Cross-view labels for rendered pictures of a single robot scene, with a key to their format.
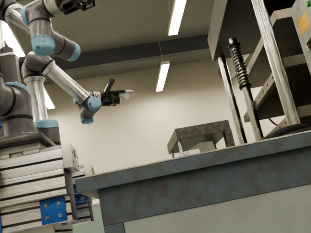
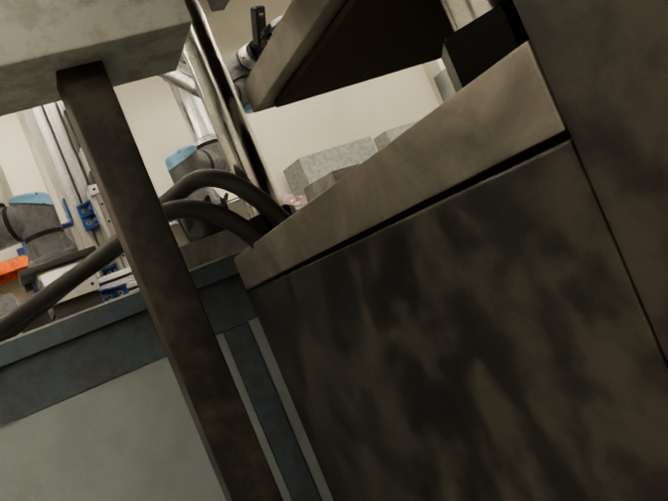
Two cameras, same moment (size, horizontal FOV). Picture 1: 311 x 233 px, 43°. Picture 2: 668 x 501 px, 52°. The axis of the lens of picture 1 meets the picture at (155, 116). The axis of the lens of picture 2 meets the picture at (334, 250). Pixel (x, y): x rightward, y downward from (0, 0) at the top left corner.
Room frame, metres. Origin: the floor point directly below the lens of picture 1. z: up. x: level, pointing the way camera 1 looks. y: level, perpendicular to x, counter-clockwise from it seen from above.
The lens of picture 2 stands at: (1.39, -1.71, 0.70)
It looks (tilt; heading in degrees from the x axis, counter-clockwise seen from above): 1 degrees up; 68
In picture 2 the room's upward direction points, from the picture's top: 23 degrees counter-clockwise
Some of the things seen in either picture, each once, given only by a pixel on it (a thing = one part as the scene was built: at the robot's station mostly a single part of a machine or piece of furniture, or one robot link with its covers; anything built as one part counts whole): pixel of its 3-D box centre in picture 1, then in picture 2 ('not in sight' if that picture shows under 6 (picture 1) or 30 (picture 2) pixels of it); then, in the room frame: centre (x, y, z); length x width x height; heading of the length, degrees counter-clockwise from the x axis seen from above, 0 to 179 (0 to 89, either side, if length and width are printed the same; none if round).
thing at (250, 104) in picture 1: (257, 130); not in sight; (2.51, -0.62, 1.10); 0.05 x 0.05 x 1.30
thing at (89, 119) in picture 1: (86, 113); (245, 94); (2.17, 0.38, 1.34); 0.11 x 0.08 x 0.11; 30
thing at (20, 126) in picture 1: (18, 131); (50, 249); (1.45, 0.52, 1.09); 0.15 x 0.15 x 0.10
